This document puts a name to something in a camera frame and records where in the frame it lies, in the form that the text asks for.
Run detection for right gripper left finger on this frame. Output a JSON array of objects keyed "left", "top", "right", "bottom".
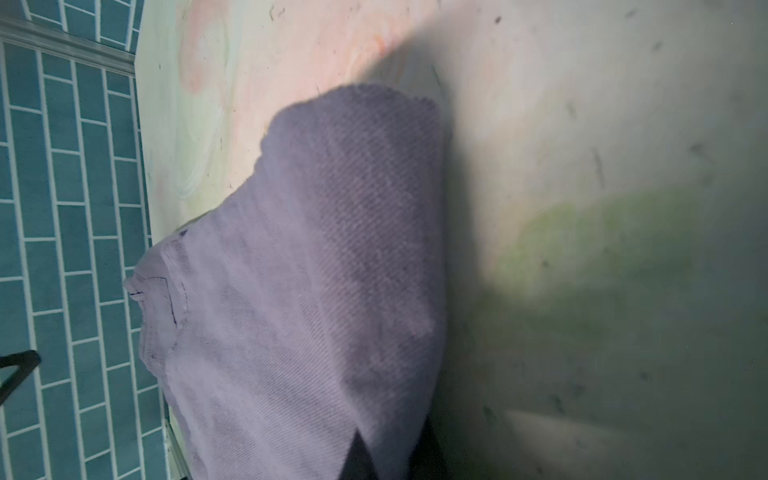
[{"left": 338, "top": 431, "right": 378, "bottom": 480}]

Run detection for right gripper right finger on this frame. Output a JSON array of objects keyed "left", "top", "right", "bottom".
[{"left": 407, "top": 419, "right": 449, "bottom": 480}]

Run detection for purple trousers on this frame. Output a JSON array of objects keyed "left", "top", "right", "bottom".
[{"left": 124, "top": 84, "right": 447, "bottom": 479}]

